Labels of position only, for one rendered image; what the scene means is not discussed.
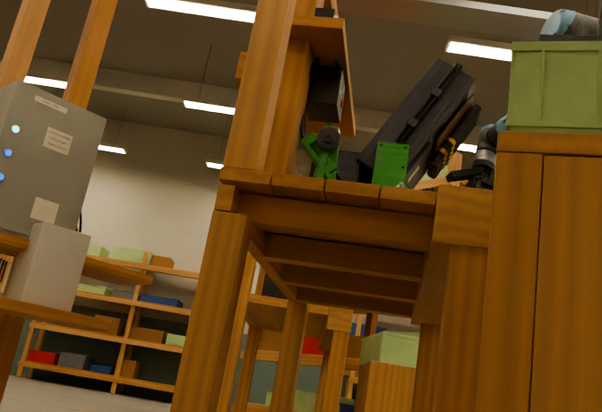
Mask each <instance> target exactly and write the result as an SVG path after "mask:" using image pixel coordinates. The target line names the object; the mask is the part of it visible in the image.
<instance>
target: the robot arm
mask: <svg viewBox="0 0 602 412"><path fill-rule="evenodd" d="M540 34H546V35H580V36H597V35H598V19H597V18H594V17H590V16H588V15H585V14H581V13H576V12H575V11H569V10H565V9H560V10H557V11H555V12H554V13H553V14H551V16H550V17H549V18H548V19H547V21H546V22H545V24H544V26H543V28H542V30H541V32H540ZM506 120H507V116H505V117H503V118H501V119H500V120H498V121H497V123H496V124H489V125H485V126H484V127H483V128H482V130H481V133H480V135H479V139H478V143H477V148H476V152H475V156H474V158H473V162H472V163H473V164H472V168H469V169H462V170H454V171H451V172H450V173H449V174H448V175H447V176H446V180H447V182H448V183H450V182H456V181H463V180H469V181H468V182H467V183H466V186H465V187H471V188H478V189H487V190H494V180H495V170H494V168H495V158H496V147H497V135H498V133H499V132H501V131H502V132H505V121H506Z"/></svg>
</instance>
